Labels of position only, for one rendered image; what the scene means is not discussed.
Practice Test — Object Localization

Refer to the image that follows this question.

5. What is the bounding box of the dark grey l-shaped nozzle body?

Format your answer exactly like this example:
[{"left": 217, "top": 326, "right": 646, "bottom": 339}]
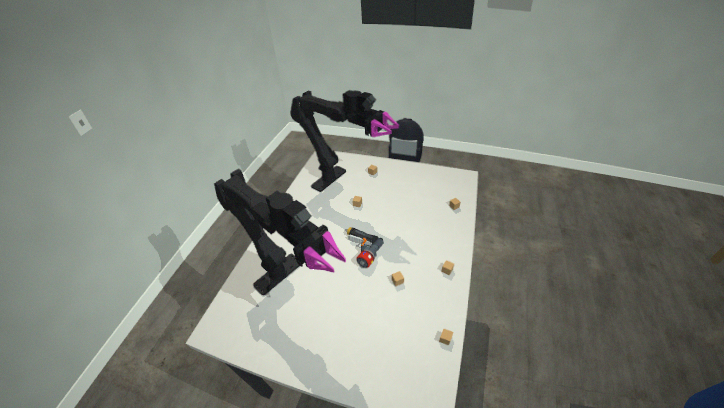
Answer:
[{"left": 347, "top": 227, "right": 384, "bottom": 268}]

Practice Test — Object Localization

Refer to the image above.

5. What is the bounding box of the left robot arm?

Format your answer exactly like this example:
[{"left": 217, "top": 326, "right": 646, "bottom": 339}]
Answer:
[{"left": 290, "top": 90, "right": 377, "bottom": 192}]

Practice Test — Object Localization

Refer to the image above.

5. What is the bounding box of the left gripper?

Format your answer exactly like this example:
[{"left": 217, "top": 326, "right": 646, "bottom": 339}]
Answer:
[{"left": 357, "top": 110, "right": 399, "bottom": 137}]

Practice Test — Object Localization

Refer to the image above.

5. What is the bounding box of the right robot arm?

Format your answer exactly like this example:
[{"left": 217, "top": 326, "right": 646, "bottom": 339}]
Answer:
[{"left": 214, "top": 169, "right": 319, "bottom": 295}]

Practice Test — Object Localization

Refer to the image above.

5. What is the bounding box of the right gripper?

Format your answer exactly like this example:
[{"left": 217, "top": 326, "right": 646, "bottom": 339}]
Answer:
[{"left": 293, "top": 225, "right": 346, "bottom": 272}]

